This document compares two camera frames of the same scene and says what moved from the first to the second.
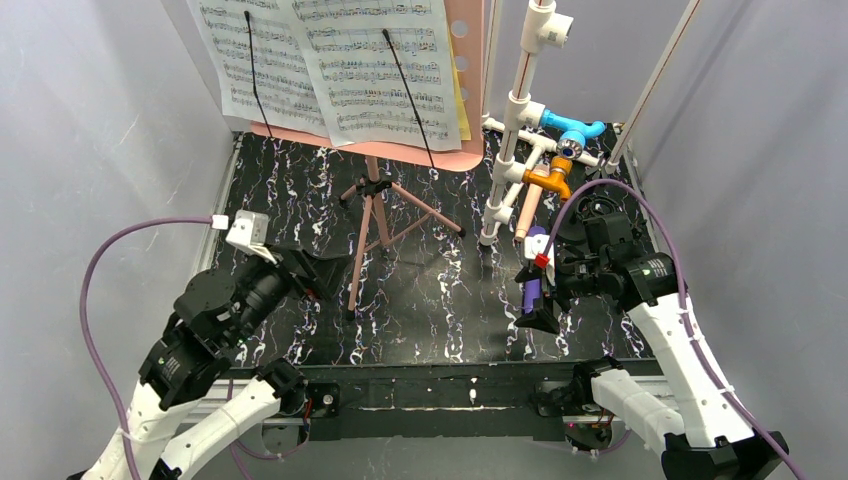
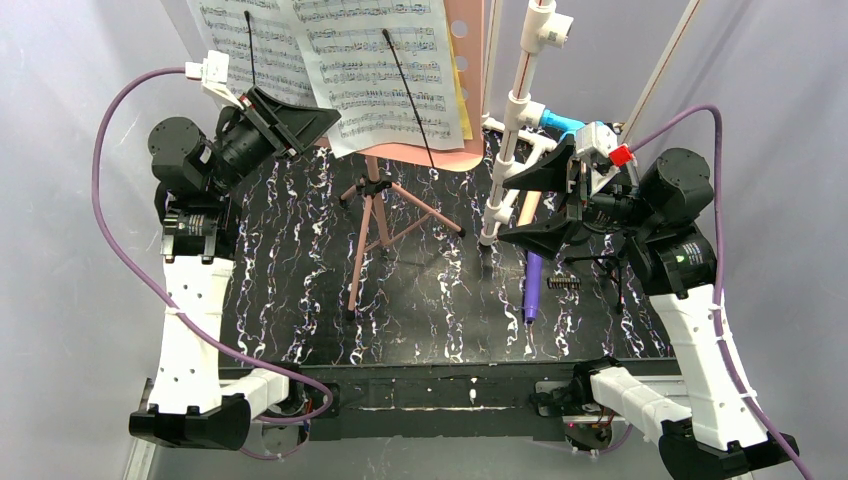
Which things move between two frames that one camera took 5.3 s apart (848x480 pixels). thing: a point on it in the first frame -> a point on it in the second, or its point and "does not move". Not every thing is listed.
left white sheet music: (284, 83) does not move
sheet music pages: (384, 71) does not move
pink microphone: (530, 204) does not move
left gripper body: (299, 268) -> (269, 125)
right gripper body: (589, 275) -> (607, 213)
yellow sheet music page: (464, 130) does not move
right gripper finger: (543, 319) -> (547, 239)
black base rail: (437, 404) does not move
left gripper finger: (329, 248) -> (298, 125)
